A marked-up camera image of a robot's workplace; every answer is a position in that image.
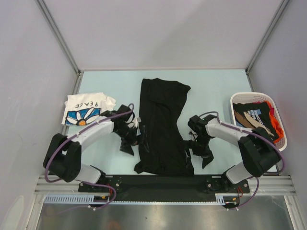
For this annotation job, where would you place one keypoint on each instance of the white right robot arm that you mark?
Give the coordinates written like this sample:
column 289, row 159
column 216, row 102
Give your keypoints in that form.
column 258, row 153

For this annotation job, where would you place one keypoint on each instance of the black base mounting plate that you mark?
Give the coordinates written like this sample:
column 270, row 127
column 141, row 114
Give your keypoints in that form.
column 154, row 188

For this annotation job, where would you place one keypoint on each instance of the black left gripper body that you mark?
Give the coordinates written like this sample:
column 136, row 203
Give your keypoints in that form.
column 127, row 134

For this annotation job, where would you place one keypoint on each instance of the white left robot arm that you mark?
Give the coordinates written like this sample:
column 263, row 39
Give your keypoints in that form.
column 63, row 160

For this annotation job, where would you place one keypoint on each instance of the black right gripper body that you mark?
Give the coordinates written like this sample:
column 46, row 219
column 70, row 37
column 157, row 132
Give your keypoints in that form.
column 201, row 144

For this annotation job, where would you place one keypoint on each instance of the black printed t-shirt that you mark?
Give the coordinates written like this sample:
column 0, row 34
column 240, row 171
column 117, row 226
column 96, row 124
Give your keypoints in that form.
column 254, row 115

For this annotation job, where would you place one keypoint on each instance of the white slotted cable duct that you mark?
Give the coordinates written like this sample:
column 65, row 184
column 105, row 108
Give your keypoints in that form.
column 77, row 199

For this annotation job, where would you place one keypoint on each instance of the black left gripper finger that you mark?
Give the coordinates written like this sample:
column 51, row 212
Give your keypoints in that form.
column 126, row 147
column 143, row 141

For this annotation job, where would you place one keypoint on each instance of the white folded printed t-shirt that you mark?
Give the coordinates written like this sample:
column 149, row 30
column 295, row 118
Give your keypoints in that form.
column 83, row 109

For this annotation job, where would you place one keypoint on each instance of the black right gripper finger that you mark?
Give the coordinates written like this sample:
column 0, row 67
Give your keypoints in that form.
column 207, row 158
column 188, row 144

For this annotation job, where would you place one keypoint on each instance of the aluminium frame rail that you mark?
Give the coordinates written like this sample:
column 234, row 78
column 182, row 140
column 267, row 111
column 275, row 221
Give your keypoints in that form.
column 268, row 186

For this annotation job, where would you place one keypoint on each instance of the white plastic laundry basket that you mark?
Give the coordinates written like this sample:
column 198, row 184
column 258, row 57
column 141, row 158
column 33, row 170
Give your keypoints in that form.
column 252, row 97

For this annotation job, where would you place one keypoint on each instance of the magenta t-shirt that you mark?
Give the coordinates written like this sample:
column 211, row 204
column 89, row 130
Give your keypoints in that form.
column 272, row 111

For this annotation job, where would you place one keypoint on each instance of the orange t-shirt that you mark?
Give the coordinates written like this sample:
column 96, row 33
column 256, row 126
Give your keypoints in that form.
column 276, row 125

